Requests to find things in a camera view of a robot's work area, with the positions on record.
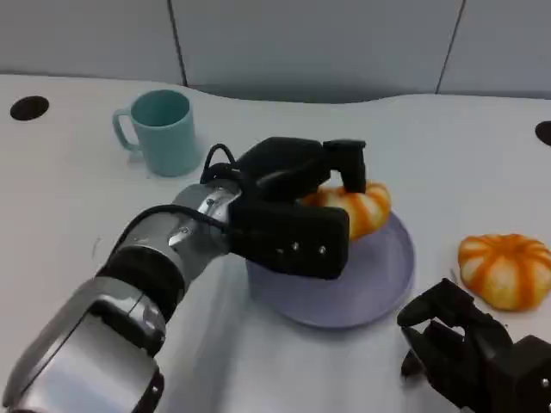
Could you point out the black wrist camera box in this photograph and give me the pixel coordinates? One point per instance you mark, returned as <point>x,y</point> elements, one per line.
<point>525,374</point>
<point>292,241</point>

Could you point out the pale green mug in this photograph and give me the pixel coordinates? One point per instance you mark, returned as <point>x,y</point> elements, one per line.
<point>168,144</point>

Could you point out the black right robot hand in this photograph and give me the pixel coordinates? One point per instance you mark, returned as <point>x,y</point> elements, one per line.
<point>456,344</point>

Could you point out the lilac plate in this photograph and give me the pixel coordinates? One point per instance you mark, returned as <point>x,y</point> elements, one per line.
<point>374,279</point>

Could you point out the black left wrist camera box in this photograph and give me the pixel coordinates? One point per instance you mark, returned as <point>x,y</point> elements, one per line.
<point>292,241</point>

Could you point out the orange and white toy bread roll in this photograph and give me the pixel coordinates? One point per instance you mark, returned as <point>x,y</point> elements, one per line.
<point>503,271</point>
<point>370,211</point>

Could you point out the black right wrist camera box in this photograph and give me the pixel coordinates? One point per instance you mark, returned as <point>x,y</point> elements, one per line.
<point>525,374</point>

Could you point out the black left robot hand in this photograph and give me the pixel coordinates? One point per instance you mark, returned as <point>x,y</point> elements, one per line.
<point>284,168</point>

